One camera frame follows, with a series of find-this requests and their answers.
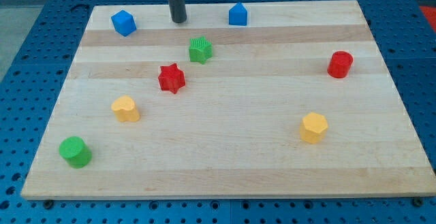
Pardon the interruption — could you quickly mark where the wooden board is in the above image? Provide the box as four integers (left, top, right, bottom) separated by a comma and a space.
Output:
21, 0, 435, 200

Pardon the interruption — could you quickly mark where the red star block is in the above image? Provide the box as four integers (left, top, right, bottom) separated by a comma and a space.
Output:
158, 63, 185, 94

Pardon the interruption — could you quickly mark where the green star block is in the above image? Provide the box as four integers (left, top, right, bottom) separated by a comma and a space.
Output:
189, 36, 213, 64

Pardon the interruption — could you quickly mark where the blue cube block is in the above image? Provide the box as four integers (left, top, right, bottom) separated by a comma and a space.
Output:
111, 10, 136, 37

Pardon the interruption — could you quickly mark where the green cylinder block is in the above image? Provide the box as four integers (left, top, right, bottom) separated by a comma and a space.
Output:
59, 136, 92, 168

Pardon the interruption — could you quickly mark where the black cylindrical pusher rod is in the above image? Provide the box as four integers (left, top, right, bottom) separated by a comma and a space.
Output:
168, 0, 187, 24

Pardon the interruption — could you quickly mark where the yellow heart block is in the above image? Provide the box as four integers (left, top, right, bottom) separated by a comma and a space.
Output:
110, 95, 140, 122

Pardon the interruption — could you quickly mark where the yellow hexagon block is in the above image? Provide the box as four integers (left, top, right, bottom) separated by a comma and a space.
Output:
299, 112, 328, 144

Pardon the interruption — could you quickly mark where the red cylinder block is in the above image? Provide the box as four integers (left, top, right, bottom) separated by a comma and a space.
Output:
327, 51, 354, 78

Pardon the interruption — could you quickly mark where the blue house-shaped block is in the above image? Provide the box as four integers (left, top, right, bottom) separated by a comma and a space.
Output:
228, 2, 248, 26

